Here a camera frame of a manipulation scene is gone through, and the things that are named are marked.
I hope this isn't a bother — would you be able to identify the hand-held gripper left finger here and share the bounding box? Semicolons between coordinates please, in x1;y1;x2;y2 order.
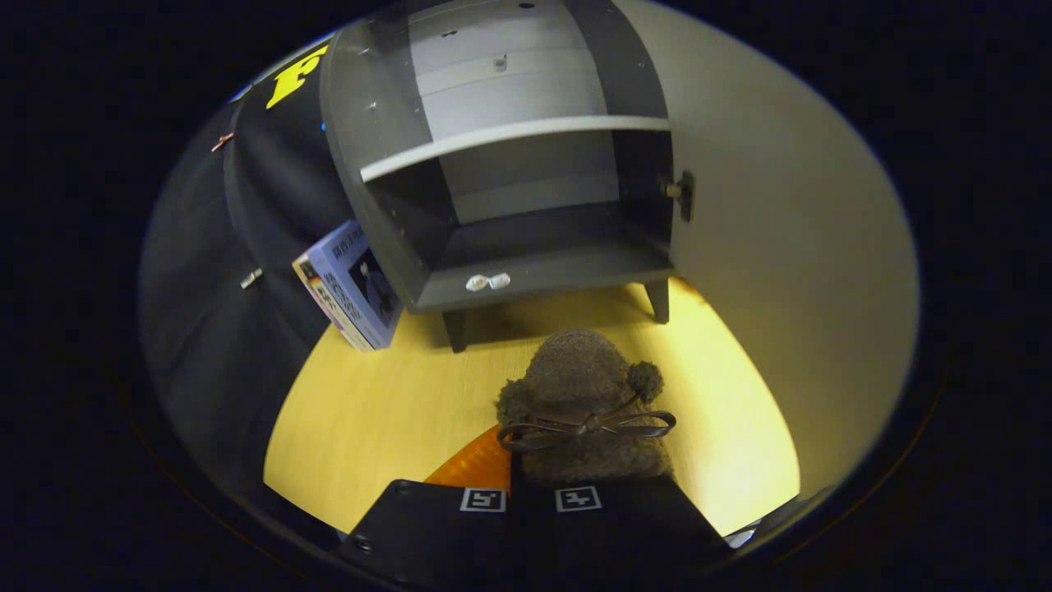
341;423;512;589

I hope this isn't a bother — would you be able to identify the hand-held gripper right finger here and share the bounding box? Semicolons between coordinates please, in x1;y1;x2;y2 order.
510;475;732;589

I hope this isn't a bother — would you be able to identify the brown fuzzy shoe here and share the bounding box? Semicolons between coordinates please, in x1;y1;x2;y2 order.
495;329;677;488

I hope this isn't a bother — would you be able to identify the grey shoe cabinet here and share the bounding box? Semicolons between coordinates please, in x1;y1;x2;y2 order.
319;0;695;353

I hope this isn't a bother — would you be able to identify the beige shoe cabinet door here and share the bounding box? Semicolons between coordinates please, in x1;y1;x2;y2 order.
612;0;920;494

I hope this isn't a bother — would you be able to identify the blue cover book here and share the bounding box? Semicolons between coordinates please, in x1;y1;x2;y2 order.
316;219;404;350

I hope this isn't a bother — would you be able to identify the black backdrop cloth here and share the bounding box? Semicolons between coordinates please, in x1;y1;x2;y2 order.
140;41;362;494

